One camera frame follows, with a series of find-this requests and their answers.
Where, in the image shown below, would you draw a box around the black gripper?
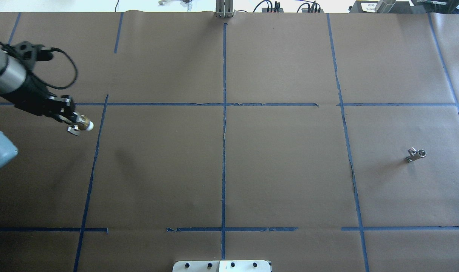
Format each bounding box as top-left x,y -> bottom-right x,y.
10,77 -> 85,136

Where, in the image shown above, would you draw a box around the white brass PPR fitting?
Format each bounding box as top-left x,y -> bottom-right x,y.
76,115 -> 94,131

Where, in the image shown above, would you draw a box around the chrome angle valve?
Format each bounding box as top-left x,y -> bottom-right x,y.
405,147 -> 426,162

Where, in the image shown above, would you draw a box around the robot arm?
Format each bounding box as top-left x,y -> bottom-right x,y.
0,41 -> 94,136

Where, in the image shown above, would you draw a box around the white support column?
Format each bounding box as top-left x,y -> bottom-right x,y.
172,260 -> 273,272

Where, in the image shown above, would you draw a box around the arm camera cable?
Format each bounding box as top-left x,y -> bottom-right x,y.
29,47 -> 79,90

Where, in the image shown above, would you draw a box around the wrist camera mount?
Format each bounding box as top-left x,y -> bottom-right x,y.
12,41 -> 53,64

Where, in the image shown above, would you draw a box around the aluminium frame post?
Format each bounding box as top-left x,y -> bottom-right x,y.
215,0 -> 234,18

